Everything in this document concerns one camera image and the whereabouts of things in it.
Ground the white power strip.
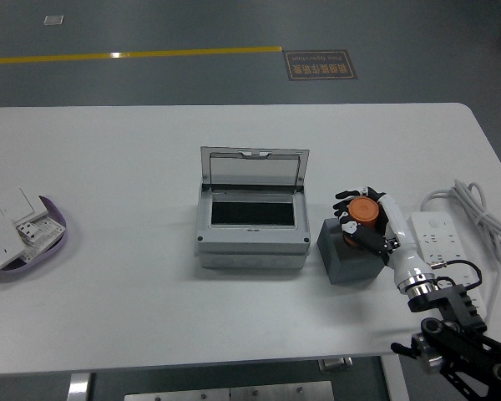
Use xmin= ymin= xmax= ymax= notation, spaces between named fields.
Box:
xmin=408 ymin=211 xmax=488 ymax=314

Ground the orange cylinder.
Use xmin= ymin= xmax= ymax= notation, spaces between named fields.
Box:
xmin=342 ymin=196 xmax=380 ymax=247

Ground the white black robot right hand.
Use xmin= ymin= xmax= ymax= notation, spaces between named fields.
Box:
xmin=332 ymin=185 xmax=438 ymax=293

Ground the white socket module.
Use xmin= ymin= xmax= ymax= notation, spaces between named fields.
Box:
xmin=14 ymin=216 xmax=66 ymax=256

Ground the white table leg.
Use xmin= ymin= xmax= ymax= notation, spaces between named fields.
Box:
xmin=66 ymin=373 xmax=93 ymax=401
xmin=379 ymin=357 xmax=410 ymax=401

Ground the metal table bracket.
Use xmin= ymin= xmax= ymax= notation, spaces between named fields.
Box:
xmin=319 ymin=357 xmax=354 ymax=372

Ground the purple plastic tray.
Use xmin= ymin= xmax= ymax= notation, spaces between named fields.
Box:
xmin=0 ymin=195 xmax=68 ymax=275

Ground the large white socket panel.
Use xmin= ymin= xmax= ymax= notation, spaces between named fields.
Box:
xmin=0 ymin=215 xmax=26 ymax=279

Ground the grey electrical box with lid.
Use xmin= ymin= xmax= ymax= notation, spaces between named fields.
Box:
xmin=195 ymin=145 xmax=311 ymax=271

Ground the white power cord with plug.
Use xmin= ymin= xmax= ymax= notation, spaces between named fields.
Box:
xmin=419 ymin=179 xmax=501 ymax=331

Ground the white switch panel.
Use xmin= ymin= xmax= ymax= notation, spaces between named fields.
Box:
xmin=0 ymin=186 xmax=51 ymax=225

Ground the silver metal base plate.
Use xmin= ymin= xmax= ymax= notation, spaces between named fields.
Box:
xmin=124 ymin=380 xmax=335 ymax=401

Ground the grey cube with round hole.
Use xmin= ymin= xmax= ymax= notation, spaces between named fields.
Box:
xmin=316 ymin=216 xmax=392 ymax=286

